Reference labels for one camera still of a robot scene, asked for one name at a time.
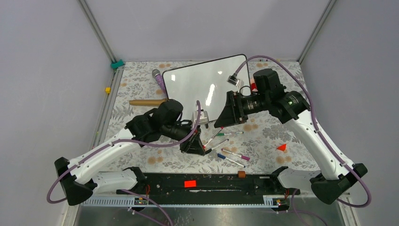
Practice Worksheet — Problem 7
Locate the floral table mat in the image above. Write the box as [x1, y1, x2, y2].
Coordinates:
[103, 61, 318, 174]

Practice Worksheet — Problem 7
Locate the white cable duct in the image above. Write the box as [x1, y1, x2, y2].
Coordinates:
[82, 192, 289, 208]

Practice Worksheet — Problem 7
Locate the red triangular block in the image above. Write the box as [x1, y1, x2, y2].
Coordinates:
[276, 144, 287, 152]

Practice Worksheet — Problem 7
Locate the teal corner clip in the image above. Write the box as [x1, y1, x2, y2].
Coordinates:
[111, 60, 125, 70]

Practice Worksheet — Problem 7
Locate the black whiteboard marker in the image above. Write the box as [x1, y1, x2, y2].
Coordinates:
[205, 139, 229, 155]

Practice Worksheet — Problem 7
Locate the blue whiteboard marker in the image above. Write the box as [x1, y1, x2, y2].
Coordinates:
[217, 153, 246, 168]

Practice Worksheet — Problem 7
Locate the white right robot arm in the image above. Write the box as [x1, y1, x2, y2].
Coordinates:
[214, 69, 367, 204]

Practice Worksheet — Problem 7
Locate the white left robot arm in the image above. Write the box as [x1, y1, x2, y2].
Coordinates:
[47, 99, 200, 206]

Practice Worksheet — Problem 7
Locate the green whiteboard marker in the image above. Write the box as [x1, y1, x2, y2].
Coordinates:
[216, 131, 244, 137]

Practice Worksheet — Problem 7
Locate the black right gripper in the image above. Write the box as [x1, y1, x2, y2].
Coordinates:
[214, 90, 270, 128]

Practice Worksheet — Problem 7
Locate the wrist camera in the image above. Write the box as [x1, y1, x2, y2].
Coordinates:
[227, 74, 242, 88]
[192, 109, 209, 126]

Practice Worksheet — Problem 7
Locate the white black-framed whiteboard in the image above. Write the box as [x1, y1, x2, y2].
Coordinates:
[162, 54, 250, 121]

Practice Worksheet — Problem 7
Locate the purple toy microphone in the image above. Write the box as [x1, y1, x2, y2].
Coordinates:
[152, 69, 167, 94]

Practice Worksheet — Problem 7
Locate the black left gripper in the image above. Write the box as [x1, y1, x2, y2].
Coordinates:
[162, 120, 206, 155]

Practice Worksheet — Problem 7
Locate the wooden rolling pin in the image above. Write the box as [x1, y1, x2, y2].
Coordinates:
[129, 98, 168, 106]

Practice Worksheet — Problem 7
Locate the small brown block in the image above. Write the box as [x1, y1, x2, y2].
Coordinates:
[237, 170, 246, 178]

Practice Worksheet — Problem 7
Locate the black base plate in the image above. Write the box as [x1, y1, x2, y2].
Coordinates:
[130, 173, 294, 199]

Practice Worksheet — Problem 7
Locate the pink whiteboard marker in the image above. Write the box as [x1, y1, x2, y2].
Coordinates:
[221, 148, 250, 161]

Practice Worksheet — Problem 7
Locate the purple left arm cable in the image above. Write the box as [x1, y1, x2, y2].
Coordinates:
[47, 100, 202, 205]

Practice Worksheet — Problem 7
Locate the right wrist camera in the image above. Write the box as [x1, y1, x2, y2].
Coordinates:
[227, 74, 242, 88]

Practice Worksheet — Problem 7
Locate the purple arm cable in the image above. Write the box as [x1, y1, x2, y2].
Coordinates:
[47, 100, 202, 205]
[233, 55, 372, 209]

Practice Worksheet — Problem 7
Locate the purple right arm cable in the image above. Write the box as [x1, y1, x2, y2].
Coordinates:
[233, 55, 372, 209]

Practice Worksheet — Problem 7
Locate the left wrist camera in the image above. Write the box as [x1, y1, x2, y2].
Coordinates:
[192, 109, 209, 126]

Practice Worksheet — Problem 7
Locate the red whiteboard eraser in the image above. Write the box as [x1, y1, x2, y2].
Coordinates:
[250, 83, 258, 92]

